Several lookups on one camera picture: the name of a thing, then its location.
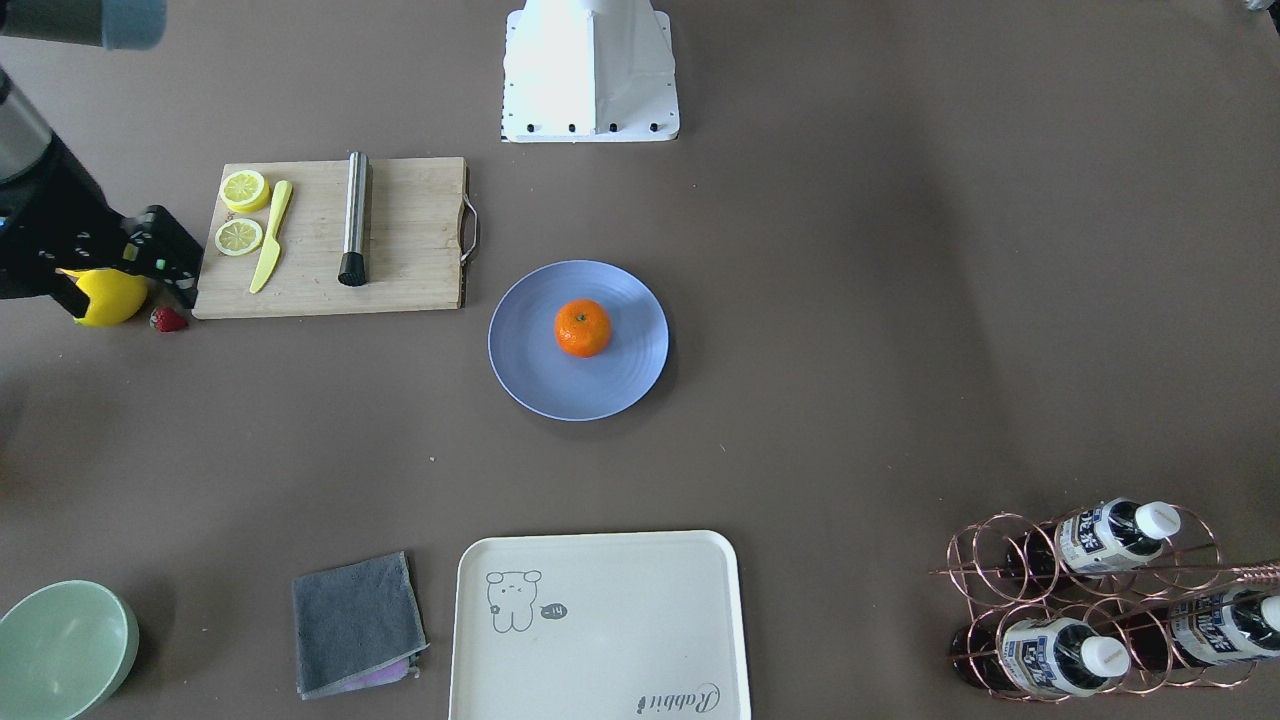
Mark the lower lemon half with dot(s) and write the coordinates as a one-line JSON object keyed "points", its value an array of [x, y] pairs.
{"points": [[238, 237]]}

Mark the upper lemon slice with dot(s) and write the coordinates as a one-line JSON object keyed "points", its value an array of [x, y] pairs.
{"points": [[245, 191]]}

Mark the blue round plate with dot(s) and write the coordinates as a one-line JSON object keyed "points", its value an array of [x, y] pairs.
{"points": [[538, 374]]}

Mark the orange mandarin fruit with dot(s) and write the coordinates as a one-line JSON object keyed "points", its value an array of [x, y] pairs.
{"points": [[583, 328]]}

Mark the grey folded cloth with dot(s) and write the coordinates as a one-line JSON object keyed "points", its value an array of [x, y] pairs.
{"points": [[356, 627]]}

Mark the mint green bowl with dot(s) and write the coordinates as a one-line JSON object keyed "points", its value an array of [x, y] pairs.
{"points": [[64, 650]]}

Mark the wooden cutting board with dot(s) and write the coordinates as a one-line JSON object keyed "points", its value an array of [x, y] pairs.
{"points": [[416, 244]]}

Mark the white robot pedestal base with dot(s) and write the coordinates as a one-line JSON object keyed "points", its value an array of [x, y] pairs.
{"points": [[589, 72]]}

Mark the steel muddler black tip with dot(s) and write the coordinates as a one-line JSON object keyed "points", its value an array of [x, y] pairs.
{"points": [[352, 269]]}

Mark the red strawberry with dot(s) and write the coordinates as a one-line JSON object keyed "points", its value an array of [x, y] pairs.
{"points": [[167, 320]]}

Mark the tea bottle middle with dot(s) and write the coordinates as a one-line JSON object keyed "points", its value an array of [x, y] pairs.
{"points": [[1046, 659]]}

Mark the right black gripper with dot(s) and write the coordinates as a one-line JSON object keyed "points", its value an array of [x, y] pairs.
{"points": [[62, 215]]}

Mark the copper wire bottle rack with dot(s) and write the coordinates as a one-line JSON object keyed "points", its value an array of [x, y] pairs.
{"points": [[1191, 563]]}

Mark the lower whole lemon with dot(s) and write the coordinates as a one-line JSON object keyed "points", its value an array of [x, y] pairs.
{"points": [[114, 296]]}

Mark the yellow plastic knife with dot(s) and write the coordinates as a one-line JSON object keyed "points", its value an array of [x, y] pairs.
{"points": [[271, 248]]}

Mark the tea bottle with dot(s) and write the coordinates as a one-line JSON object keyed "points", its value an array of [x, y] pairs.
{"points": [[1117, 535], [1236, 626], [1046, 659]]}

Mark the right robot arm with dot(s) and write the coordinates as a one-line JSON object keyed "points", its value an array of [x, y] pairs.
{"points": [[112, 25]]}

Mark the cream rabbit tray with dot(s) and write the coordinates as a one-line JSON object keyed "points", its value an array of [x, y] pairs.
{"points": [[641, 625]]}

